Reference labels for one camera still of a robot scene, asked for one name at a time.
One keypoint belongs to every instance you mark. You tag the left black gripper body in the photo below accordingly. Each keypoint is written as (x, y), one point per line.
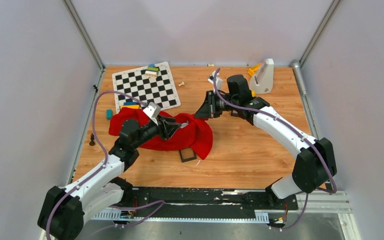
(162, 130)

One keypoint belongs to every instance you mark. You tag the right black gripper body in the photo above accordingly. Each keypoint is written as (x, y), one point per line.
(217, 105)

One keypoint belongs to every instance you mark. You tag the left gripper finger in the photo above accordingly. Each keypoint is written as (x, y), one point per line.
(172, 124)
(169, 132)

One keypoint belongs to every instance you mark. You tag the red garment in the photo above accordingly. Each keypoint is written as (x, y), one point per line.
(197, 134)

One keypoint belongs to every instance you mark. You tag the black square frame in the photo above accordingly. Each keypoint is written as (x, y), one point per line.
(235, 114)
(187, 154)

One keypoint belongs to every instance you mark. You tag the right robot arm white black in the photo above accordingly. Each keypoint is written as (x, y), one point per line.
(314, 158)

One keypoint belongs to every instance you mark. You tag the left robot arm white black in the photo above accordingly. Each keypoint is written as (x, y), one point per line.
(67, 209)

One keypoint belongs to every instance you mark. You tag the black white chessboard mat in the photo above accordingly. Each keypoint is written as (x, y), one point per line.
(161, 90)

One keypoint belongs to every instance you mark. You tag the yellow toy piece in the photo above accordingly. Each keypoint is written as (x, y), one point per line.
(252, 70)

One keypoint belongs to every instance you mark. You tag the stacked toy blocks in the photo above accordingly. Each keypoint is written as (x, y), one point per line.
(152, 71)

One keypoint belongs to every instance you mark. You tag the white wedge stand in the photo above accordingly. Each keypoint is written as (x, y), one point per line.
(262, 81)

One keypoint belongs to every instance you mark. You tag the teal block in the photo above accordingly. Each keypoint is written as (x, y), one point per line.
(108, 114)

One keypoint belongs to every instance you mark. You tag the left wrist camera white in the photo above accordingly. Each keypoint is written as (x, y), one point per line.
(152, 110)

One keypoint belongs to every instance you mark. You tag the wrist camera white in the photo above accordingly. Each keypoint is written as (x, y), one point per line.
(214, 78)
(152, 110)

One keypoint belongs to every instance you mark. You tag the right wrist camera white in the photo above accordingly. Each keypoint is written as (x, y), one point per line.
(214, 78)

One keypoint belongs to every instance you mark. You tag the black square frame under garment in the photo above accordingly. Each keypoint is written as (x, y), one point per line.
(187, 154)

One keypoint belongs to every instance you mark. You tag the yellow triangular toy frame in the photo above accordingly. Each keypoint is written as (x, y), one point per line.
(131, 106)

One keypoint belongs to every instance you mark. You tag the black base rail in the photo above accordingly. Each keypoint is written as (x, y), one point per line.
(204, 203)

